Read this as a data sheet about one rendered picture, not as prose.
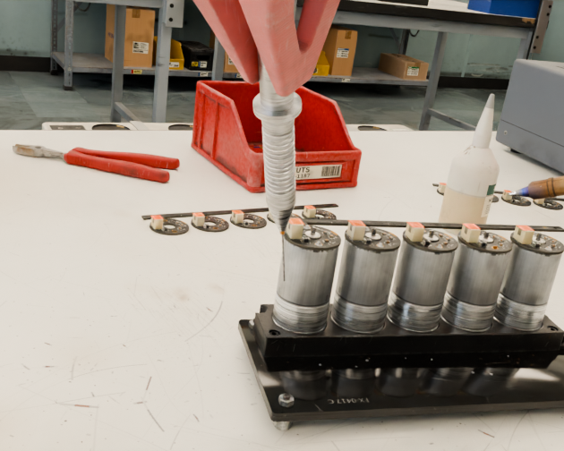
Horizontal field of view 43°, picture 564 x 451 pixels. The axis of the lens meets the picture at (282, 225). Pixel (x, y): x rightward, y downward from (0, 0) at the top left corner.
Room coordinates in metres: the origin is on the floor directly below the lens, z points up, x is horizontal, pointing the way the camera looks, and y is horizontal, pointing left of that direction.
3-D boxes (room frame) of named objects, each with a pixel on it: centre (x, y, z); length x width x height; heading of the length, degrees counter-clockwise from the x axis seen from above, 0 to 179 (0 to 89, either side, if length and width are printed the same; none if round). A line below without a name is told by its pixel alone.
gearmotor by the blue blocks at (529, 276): (0.32, -0.12, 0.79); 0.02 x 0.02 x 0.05
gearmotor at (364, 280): (0.29, -0.04, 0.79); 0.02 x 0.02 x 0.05
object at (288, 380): (0.29, -0.07, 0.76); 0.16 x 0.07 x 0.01; 107
